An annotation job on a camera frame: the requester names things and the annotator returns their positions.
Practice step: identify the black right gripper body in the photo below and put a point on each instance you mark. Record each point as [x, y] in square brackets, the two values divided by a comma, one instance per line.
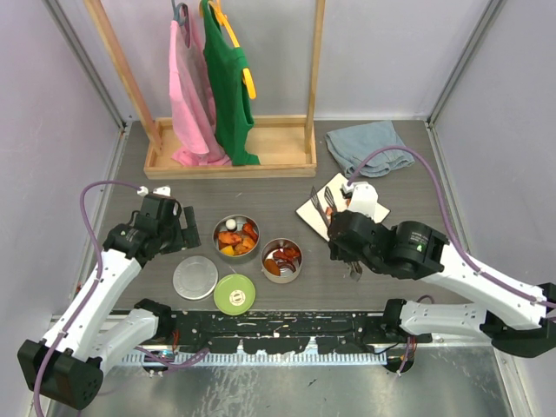
[340, 252]

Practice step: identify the orange fried food piece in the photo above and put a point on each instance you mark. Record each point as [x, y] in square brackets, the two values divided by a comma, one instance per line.
[272, 267]

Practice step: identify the yellow food piece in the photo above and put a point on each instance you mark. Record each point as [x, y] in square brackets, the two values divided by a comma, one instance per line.
[228, 251]

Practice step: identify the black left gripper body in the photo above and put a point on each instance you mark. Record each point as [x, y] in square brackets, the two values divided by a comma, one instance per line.
[172, 235]

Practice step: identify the wooden clothes rack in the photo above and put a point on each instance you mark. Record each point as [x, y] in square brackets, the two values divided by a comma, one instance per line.
[285, 144]

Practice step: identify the white cable duct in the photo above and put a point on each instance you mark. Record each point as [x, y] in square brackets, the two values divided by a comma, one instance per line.
[308, 358]

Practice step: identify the round steel lid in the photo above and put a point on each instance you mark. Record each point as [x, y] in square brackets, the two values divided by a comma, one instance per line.
[195, 278]

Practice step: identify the red food piece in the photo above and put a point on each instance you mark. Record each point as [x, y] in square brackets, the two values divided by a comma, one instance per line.
[249, 230]

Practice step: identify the grey clothes hanger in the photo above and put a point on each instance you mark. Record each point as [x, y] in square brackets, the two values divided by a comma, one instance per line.
[181, 16]

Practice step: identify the white square plate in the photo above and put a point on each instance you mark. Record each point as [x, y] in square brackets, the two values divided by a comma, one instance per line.
[309, 214]

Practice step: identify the green shirt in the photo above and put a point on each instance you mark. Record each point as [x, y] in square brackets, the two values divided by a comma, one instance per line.
[234, 119]

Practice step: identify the food pile on plate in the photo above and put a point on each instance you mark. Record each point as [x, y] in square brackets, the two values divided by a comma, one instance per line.
[331, 210]

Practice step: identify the pink shirt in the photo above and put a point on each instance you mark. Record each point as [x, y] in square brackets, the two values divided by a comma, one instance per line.
[192, 101]

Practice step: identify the yellow clothes hanger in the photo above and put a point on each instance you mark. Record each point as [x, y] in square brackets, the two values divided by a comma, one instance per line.
[222, 40]

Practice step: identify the large round steel tin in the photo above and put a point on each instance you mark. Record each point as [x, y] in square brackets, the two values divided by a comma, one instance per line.
[243, 251]

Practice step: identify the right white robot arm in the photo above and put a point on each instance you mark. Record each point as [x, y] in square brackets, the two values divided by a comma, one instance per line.
[512, 314]

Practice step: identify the red bacon piece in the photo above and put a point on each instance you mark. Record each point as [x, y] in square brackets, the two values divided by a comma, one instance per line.
[286, 254]

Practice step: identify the green round lid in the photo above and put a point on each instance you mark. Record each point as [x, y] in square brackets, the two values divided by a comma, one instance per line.
[234, 294]

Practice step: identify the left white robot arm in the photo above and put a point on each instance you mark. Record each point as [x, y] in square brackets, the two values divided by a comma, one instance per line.
[69, 363]

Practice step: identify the folded blue towel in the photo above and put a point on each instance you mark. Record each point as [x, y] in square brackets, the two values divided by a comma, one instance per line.
[351, 145]

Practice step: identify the small steel bowl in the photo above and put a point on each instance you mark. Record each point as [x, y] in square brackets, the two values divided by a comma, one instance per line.
[267, 253]

